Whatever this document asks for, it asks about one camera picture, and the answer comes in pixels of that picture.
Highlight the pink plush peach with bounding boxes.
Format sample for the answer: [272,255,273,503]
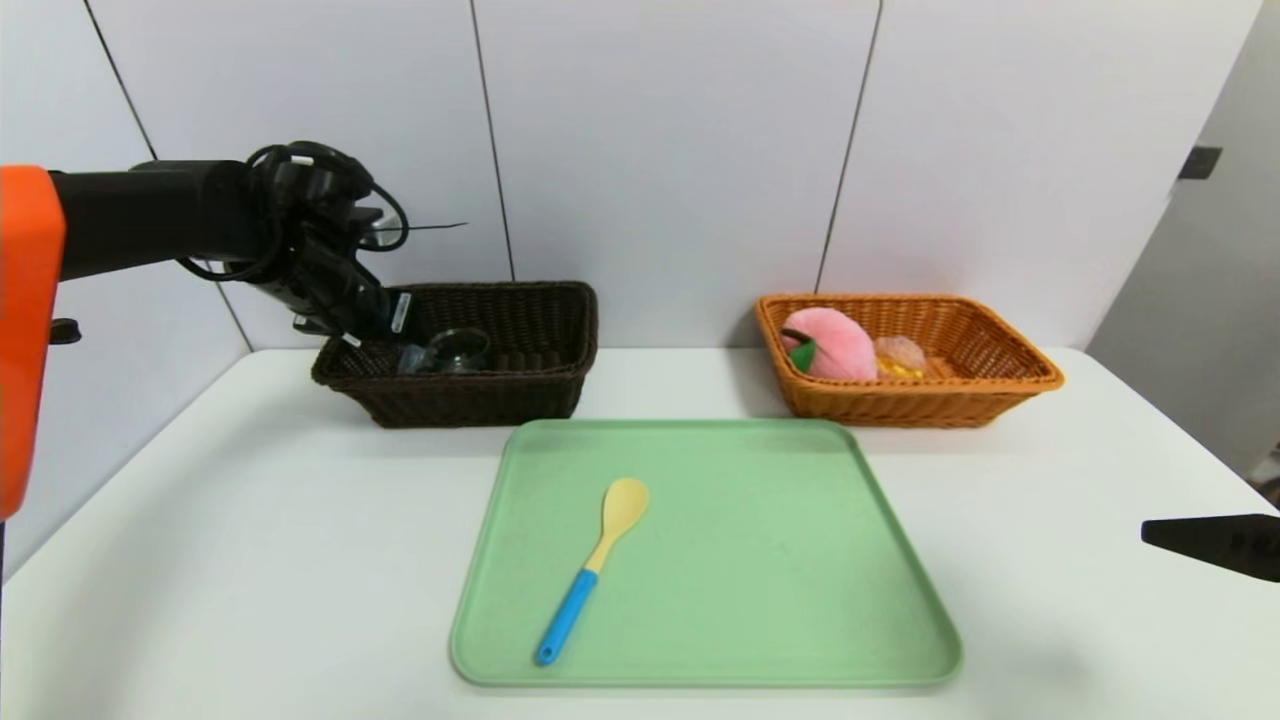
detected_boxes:
[780,307,879,382]

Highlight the yellow spoon with blue handle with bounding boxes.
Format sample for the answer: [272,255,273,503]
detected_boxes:
[535,477,651,665]

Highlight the light green plastic tray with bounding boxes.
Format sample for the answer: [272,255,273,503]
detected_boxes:
[449,418,963,687]

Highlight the cream puff bread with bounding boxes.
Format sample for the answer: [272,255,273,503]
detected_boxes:
[872,335,931,381]

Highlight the orange wicker basket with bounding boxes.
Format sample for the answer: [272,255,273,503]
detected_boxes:
[754,293,1063,429]

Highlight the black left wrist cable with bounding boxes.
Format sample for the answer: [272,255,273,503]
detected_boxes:
[178,140,469,286]

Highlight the dark brown wicker basket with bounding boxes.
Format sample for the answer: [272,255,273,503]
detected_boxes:
[311,281,600,430]

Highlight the glass cup with black holder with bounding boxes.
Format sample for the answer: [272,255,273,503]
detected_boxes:
[428,327,491,376]

